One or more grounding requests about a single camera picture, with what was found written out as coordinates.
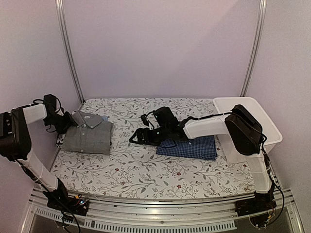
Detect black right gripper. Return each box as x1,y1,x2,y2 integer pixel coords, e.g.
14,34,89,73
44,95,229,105
129,126,170,146

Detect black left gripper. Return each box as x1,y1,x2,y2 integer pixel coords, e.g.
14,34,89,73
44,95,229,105
44,111,78,134

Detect grey shirt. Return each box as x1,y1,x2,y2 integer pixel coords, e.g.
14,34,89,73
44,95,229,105
62,111,113,155

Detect blue checked long sleeve shirt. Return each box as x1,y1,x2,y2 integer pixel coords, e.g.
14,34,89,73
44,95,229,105
156,136,217,161

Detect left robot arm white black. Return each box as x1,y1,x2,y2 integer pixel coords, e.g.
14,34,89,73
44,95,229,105
0,104,73,211

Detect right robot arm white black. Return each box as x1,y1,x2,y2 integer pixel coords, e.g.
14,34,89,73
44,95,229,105
129,104,274,212

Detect floral white tablecloth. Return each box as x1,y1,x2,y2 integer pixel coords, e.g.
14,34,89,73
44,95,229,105
51,98,255,200

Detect white plastic basket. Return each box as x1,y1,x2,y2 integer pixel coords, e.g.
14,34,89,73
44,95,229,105
213,97,283,163

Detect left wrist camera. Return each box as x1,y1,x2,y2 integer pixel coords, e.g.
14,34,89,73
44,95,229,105
43,94,61,113

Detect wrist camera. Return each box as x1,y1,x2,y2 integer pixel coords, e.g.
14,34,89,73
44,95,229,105
43,94,61,113
140,107,179,130

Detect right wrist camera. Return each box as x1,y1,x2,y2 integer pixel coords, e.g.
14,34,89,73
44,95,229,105
140,107,179,130

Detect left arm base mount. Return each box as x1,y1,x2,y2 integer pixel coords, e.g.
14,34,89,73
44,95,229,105
44,192,89,216

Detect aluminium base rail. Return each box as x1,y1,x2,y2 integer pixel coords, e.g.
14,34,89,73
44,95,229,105
21,188,307,233

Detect left aluminium frame post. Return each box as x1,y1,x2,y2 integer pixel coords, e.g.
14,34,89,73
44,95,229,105
55,0,85,103

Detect aluminium frame post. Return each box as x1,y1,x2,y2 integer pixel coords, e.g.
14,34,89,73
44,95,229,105
240,0,267,97
55,0,85,103

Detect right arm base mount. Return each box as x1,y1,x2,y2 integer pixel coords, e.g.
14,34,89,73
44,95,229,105
235,192,276,216

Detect right aluminium frame post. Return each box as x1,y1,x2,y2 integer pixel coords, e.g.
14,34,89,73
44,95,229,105
240,0,267,97

